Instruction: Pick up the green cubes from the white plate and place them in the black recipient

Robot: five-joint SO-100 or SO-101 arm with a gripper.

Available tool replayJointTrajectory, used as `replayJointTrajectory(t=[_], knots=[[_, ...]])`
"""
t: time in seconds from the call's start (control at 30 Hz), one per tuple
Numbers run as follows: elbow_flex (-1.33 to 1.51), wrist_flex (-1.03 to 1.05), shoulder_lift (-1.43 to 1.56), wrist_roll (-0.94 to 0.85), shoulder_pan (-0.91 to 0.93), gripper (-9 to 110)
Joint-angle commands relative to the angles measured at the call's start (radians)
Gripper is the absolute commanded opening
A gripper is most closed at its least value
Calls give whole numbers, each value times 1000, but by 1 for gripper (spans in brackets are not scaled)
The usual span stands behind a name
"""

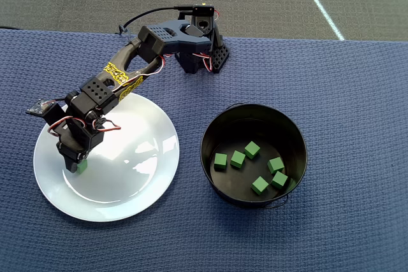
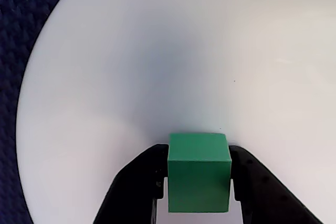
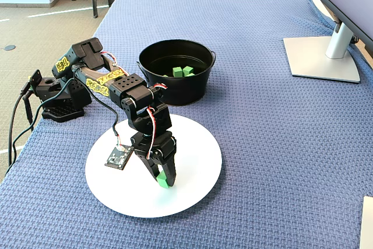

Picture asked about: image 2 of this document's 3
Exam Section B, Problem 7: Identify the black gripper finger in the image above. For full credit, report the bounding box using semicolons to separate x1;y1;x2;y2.
228;145;323;224
93;144;169;224

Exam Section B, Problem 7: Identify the green cube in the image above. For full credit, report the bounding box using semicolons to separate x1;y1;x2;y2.
167;132;233;214

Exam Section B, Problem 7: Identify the white round plate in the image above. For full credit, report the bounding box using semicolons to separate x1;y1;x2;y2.
16;0;336;224

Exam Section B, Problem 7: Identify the blue woven table cloth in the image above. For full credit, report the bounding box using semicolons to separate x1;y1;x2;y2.
0;0;85;224

